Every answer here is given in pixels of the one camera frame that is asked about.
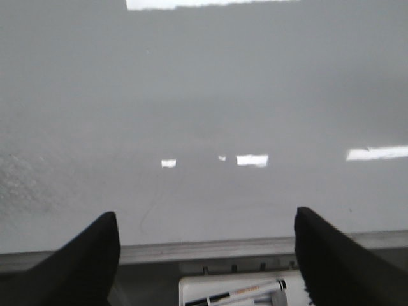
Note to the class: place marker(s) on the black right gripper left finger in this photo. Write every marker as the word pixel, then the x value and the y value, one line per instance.
pixel 81 272

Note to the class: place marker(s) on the large white whiteboard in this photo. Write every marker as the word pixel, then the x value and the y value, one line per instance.
pixel 201 124

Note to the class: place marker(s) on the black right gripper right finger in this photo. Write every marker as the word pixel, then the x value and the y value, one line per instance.
pixel 338 271

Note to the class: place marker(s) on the marker lying in tray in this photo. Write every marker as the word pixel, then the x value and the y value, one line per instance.
pixel 241 294

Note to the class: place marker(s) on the white wall-mounted marker tray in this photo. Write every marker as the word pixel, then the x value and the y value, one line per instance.
pixel 198 287

